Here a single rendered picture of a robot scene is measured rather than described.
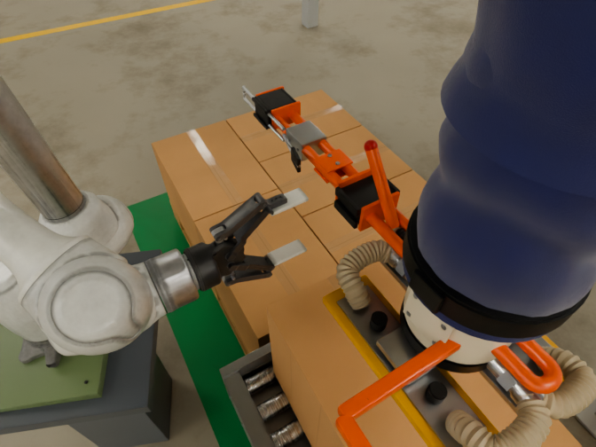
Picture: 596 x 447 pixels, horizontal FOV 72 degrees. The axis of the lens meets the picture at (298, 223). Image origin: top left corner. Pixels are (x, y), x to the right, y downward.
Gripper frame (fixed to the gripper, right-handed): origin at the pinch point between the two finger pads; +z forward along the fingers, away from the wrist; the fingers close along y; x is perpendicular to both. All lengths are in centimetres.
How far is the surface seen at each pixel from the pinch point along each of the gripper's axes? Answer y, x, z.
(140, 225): 126, -141, -20
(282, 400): 71, 4, -7
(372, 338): 10.0, 21.2, 1.8
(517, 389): 3.7, 40.0, 11.9
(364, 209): -3.5, 5.8, 9.8
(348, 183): -2.8, -1.6, 12.1
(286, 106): -3.1, -29.0, 14.8
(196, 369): 126, -45, -25
